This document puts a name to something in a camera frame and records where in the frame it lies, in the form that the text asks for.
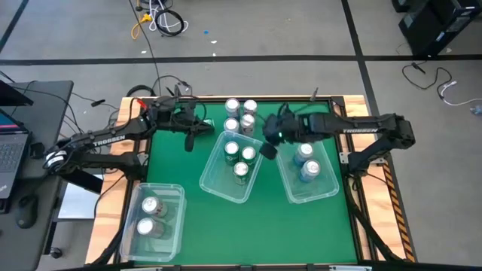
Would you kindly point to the black table frame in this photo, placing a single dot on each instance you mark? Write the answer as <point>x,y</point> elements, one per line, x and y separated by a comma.
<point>263,99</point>

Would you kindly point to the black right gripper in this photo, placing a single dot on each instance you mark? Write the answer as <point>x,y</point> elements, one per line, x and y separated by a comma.
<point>282,126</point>

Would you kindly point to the clear plastic bin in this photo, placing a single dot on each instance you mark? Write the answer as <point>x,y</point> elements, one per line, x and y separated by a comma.
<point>165,248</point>
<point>218,184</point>
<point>320,192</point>

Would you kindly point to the black side desk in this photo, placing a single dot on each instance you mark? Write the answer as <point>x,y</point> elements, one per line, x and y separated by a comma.
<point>45,113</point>

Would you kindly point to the black monitor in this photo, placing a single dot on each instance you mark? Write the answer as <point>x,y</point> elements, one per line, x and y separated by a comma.
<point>11,96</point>

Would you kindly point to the white sheet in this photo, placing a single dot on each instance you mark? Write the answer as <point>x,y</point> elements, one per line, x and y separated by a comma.
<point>75,203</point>

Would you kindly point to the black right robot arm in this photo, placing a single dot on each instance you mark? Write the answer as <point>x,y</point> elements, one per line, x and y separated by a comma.
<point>357,130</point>

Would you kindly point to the black computer mouse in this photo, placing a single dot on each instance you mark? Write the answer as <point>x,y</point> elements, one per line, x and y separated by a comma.
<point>27,211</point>

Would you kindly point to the small black desk device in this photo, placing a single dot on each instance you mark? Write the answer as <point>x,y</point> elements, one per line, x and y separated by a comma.
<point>37,150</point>

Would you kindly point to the small blue floor object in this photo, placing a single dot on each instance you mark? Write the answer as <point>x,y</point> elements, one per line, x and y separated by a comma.
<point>477,110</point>

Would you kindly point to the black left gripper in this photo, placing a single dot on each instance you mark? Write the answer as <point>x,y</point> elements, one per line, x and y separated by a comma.
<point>180,116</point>

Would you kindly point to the small black floor object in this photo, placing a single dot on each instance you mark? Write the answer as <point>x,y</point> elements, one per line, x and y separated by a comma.
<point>98,102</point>

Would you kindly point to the black laptop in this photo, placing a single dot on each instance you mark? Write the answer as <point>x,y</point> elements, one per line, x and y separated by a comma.
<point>11,158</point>

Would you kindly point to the black computer tower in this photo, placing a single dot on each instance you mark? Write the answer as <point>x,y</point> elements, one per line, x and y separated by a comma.
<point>421,28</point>

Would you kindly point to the green table mat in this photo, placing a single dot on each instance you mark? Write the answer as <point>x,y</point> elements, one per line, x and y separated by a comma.
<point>226,233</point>

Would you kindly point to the black caster wheel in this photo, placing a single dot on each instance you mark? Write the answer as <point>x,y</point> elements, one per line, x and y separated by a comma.
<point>56,252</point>

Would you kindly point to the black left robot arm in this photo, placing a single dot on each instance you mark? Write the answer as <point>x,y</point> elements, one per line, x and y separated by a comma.
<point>109,141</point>

